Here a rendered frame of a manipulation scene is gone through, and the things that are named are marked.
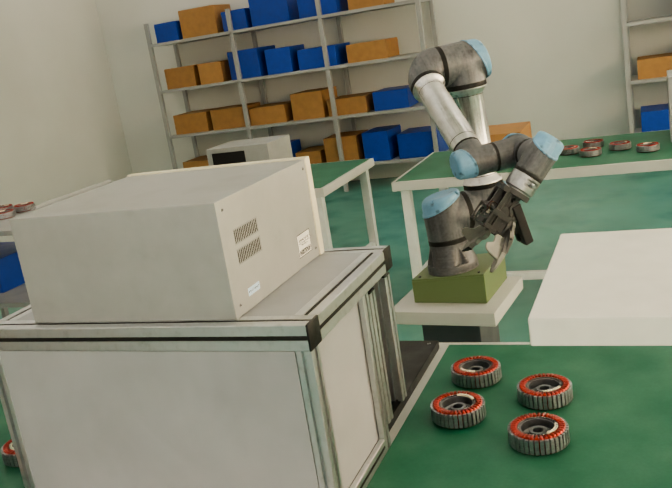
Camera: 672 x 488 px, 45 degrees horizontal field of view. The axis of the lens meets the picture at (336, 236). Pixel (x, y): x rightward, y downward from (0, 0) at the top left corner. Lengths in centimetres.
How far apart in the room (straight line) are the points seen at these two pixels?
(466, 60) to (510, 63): 602
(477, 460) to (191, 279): 63
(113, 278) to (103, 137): 848
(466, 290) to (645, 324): 146
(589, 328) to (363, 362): 69
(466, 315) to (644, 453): 86
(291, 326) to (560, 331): 50
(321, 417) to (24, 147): 777
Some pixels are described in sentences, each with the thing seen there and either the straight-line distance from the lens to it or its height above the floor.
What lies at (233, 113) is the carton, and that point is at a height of 94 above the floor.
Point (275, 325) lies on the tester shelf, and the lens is 130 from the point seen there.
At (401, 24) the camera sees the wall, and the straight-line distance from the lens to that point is 857.
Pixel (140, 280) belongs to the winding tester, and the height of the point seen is 119.
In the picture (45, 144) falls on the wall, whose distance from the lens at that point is 917.
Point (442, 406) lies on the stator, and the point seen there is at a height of 78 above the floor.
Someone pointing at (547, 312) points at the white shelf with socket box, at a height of 121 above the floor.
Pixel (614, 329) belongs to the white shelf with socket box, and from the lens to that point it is 94.
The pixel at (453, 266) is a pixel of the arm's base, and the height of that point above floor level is 86.
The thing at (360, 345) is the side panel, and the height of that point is 98.
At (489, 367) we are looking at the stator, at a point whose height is 78.
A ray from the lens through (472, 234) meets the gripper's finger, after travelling 207.
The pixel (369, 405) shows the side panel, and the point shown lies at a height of 86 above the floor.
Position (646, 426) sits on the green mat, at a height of 75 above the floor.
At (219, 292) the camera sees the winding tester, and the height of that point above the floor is 117.
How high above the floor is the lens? 154
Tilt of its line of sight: 14 degrees down
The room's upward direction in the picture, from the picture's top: 9 degrees counter-clockwise
